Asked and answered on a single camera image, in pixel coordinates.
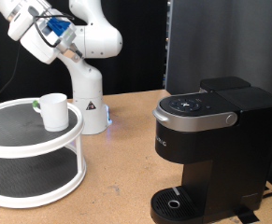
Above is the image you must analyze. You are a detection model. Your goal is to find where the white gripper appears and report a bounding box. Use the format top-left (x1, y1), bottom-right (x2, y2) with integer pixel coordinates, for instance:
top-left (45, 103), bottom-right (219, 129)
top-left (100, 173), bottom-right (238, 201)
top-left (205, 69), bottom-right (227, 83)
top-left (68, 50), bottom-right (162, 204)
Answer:
top-left (19, 22), bottom-right (84, 65)

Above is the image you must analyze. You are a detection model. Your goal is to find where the white mug green tape handle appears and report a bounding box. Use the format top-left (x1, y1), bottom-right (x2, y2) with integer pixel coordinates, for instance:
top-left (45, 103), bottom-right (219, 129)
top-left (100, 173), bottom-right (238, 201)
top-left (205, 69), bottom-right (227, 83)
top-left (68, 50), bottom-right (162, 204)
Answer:
top-left (32, 92), bottom-right (70, 133)

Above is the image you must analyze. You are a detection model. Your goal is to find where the black Keurig coffee machine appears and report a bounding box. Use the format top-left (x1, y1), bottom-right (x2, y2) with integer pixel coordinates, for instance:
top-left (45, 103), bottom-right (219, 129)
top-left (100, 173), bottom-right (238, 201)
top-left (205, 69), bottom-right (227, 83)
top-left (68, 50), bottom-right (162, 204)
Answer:
top-left (150, 76), bottom-right (272, 224)

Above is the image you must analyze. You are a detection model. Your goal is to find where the white two-tier turntable shelf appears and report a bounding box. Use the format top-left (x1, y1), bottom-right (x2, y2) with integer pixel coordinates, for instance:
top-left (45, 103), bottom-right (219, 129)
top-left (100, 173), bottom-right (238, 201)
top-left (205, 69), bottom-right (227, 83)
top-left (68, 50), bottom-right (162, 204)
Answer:
top-left (0, 97), bottom-right (88, 209)

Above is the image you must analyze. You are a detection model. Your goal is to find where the blue cable connector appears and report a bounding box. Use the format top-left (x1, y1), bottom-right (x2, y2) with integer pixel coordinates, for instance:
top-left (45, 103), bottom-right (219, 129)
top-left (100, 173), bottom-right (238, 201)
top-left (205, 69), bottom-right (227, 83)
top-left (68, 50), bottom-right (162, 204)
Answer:
top-left (46, 17), bottom-right (72, 37)

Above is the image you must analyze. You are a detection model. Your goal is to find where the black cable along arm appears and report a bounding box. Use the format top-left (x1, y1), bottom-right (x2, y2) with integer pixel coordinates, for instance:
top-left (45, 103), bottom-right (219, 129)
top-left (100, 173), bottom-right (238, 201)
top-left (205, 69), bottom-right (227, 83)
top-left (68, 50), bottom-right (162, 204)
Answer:
top-left (32, 13), bottom-right (76, 49)

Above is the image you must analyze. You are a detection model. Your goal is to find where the thin black hanging cable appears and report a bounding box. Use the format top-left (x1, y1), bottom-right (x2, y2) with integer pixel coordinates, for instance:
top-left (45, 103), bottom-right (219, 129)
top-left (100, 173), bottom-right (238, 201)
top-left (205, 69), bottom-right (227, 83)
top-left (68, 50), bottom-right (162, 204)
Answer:
top-left (0, 41), bottom-right (21, 101)

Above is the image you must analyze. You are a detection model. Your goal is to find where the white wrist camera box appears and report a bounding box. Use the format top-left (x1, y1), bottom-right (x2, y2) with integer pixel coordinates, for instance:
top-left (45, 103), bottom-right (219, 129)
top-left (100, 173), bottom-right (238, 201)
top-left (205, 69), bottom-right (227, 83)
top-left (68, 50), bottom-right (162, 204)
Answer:
top-left (7, 6), bottom-right (40, 42)

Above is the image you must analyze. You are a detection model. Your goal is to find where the black power cable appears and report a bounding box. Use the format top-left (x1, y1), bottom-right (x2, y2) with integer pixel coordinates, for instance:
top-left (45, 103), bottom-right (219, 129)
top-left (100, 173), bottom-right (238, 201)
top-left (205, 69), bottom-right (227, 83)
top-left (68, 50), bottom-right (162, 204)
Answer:
top-left (261, 186), bottom-right (272, 200)

